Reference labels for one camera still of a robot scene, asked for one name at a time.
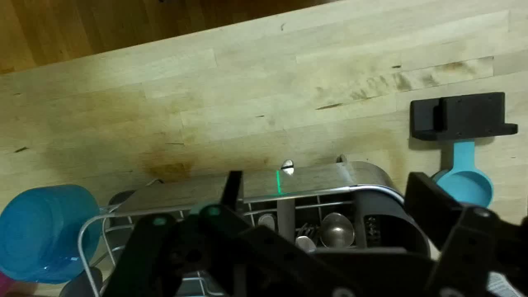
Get black scoop holder block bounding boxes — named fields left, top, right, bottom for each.
left=409, top=92, right=518, bottom=141

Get blue measuring scoop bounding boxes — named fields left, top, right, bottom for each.
left=433, top=140, right=494, bottom=207

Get metal ladle in rack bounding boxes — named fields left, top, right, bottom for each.
left=320, top=212, right=355, bottom=247

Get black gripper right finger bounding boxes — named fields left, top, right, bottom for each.
left=405, top=171, right=528, bottom=297

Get steel dish drying rack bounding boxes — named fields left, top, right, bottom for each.
left=78, top=158, right=431, bottom=297

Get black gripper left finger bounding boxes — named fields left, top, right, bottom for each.
left=103, top=171, right=330, bottom=297

